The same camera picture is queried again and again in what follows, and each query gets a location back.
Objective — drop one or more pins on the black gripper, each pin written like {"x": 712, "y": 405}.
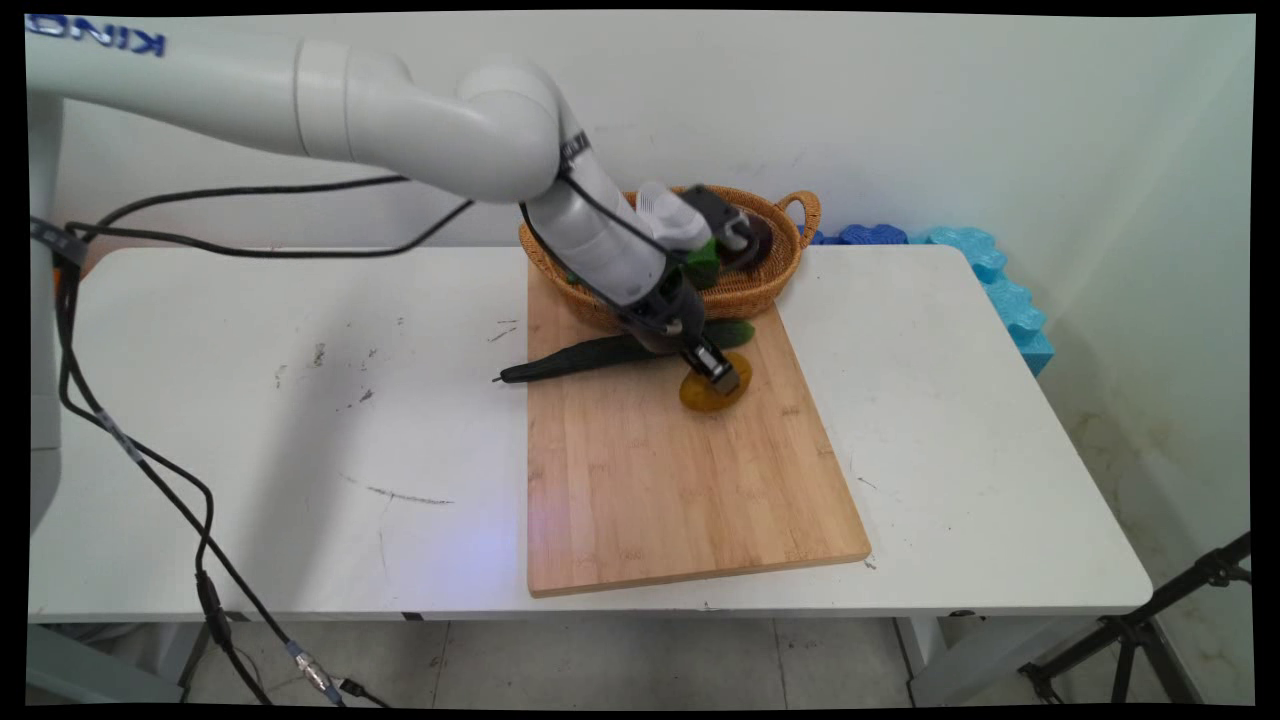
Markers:
{"x": 665, "y": 315}

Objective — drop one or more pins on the yellow brown toy potato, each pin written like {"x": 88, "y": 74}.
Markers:
{"x": 700, "y": 398}

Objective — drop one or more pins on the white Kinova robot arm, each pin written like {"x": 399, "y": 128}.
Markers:
{"x": 300, "y": 110}

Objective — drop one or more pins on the green toy bell pepper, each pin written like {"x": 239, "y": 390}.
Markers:
{"x": 704, "y": 266}

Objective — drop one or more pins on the bamboo cutting board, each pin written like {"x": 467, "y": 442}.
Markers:
{"x": 670, "y": 480}

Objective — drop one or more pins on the dark purple toy fruit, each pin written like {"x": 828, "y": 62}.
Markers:
{"x": 766, "y": 250}

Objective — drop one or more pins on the long dark green cucumber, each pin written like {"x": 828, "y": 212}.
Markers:
{"x": 580, "y": 358}

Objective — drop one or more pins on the dark blue foam piece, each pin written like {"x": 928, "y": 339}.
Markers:
{"x": 865, "y": 234}

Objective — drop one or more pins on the light blue foam piece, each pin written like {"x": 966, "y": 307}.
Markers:
{"x": 1010, "y": 300}

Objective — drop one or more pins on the black tripod stand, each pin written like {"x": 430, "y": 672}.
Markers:
{"x": 1140, "y": 630}

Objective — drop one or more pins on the grey table leg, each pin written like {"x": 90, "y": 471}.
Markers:
{"x": 100, "y": 665}

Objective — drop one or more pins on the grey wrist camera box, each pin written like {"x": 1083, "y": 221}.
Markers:
{"x": 700, "y": 215}

